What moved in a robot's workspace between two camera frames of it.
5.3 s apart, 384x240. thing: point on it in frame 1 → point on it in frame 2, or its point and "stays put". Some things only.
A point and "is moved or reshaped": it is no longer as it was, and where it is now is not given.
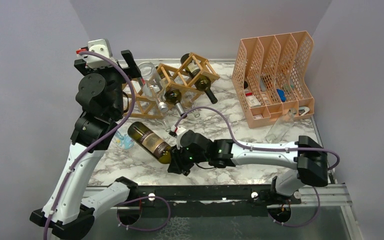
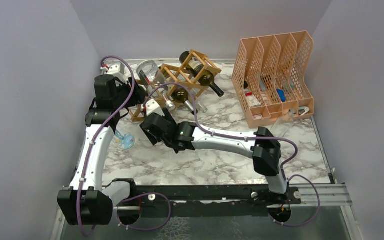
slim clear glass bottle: x=187 y=106 → x=201 y=108
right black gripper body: x=189 y=158 → x=153 y=140
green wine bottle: x=202 y=82 is moved or reshaped
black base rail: x=207 y=201 stays put
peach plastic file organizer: x=273 y=73 stays put
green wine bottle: x=155 y=146 → x=167 y=114
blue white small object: x=124 y=142 stays put
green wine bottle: x=174 y=96 → x=181 y=95
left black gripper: x=124 y=72 → x=140 y=96
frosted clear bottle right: x=282 y=127 stays put
